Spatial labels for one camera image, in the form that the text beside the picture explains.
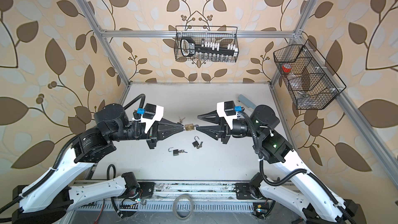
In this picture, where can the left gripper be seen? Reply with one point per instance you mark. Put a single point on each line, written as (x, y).
(156, 129)

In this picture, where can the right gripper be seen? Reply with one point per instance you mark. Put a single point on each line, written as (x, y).
(224, 131)

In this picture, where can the brass padlock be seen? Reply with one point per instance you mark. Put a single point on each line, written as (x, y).
(189, 127)

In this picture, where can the black padlock with keys middle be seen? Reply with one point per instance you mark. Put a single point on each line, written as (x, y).
(197, 143)

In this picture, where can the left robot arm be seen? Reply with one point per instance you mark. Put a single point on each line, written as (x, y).
(49, 198)

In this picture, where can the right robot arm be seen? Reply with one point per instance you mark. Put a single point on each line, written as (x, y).
(283, 176)

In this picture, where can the black padlock with keys bottom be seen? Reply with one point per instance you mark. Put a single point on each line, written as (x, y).
(176, 152)

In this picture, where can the light blue stapler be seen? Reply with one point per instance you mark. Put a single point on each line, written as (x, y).
(245, 101)

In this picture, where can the black tool rack in basket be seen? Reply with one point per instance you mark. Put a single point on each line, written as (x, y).
(189, 48)

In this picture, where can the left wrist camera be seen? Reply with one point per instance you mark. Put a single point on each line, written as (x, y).
(152, 114)

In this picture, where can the back wire basket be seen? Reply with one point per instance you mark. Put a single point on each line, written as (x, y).
(221, 34)

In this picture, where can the wire basket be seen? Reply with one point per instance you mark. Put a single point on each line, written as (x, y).
(313, 83)
(221, 34)

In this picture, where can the right wire basket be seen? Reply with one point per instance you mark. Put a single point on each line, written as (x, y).
(313, 83)

